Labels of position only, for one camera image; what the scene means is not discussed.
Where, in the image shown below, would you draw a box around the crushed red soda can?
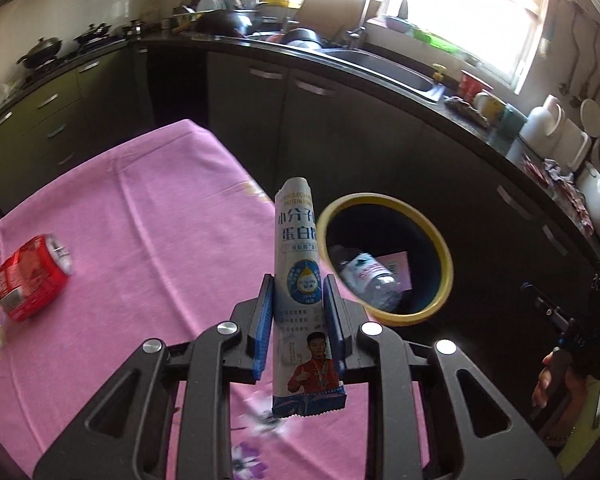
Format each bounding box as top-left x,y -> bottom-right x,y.
0,233 -> 73,322

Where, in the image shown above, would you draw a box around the blue white protein sachet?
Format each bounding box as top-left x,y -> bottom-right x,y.
272,177 -> 347,418

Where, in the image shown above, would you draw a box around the clear plastic water bottle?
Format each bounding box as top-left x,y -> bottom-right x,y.
329,245 -> 402,312

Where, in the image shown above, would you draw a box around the purple cardboard box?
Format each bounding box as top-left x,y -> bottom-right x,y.
377,252 -> 412,292

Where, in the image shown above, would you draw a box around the yellow rimmed trash bin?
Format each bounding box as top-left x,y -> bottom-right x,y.
317,193 -> 454,326

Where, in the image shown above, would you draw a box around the chrome kitchen faucet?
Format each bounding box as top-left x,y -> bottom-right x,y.
343,0 -> 408,49

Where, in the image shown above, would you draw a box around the person's right hand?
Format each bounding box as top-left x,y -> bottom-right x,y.
532,348 -> 588,448

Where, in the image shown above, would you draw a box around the dark counter cabinets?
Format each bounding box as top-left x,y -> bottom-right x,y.
134,39 -> 600,412

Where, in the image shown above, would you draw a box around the pink floral tablecloth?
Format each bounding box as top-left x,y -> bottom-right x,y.
0,118 -> 432,480

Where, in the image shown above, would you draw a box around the white plastic jug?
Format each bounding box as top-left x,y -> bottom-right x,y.
519,94 -> 566,158

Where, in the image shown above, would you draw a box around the red paper cup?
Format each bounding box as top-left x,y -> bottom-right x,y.
457,70 -> 493,104

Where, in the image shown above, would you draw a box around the green base cabinets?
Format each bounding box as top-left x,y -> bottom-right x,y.
0,41 -> 154,214

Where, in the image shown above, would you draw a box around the stainless steel sink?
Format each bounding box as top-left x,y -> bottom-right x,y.
321,48 -> 445,102

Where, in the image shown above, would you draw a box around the black wok on stove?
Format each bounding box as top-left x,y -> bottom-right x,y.
17,37 -> 62,70

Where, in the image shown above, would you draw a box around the black pan with lid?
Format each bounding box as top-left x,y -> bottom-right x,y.
74,23 -> 111,47

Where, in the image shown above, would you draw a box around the cardboard box by window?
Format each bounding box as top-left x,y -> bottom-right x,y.
296,0 -> 363,41

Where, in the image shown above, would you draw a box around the large black wok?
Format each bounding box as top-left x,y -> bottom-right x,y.
193,10 -> 253,38

